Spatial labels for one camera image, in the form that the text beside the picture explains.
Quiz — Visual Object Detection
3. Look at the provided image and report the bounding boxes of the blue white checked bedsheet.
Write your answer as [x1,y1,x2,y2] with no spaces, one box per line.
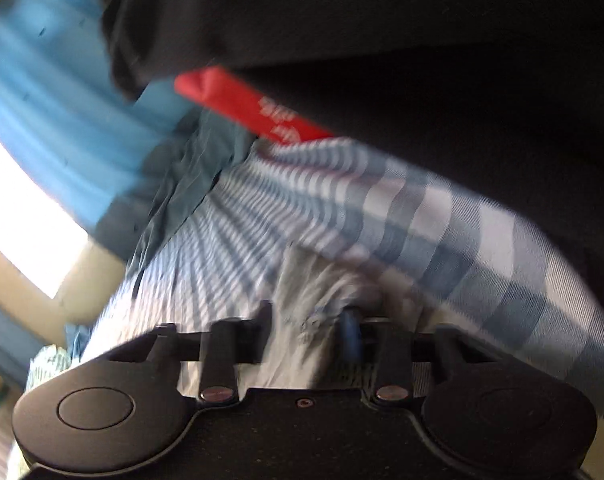
[6,137,604,480]

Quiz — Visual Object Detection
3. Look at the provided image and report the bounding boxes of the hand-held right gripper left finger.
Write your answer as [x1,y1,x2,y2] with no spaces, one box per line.
[144,300,273,407]

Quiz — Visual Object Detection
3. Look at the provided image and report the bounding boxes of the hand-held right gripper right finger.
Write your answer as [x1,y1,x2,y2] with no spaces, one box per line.
[338,305,470,405]

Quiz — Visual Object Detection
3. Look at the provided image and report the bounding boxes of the bright window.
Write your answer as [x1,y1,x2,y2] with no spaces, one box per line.
[0,120,90,301]

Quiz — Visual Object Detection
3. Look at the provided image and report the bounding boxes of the grey printed pants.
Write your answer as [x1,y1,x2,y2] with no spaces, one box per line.
[259,250,417,391]

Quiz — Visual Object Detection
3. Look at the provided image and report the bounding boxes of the blue denim garment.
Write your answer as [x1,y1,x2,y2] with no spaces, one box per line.
[126,110,255,281]

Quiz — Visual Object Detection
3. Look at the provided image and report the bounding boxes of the blue star print curtain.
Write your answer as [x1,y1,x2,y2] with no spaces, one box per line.
[0,0,193,261]

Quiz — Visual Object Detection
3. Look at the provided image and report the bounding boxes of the small blue cloth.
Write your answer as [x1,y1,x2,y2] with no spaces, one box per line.
[64,322,93,361]

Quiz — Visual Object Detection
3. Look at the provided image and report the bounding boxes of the dark cloth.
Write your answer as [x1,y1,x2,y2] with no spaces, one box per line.
[99,0,604,286]

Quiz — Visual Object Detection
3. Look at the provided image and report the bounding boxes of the green checked quilt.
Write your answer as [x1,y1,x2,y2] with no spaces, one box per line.
[24,345,82,403]

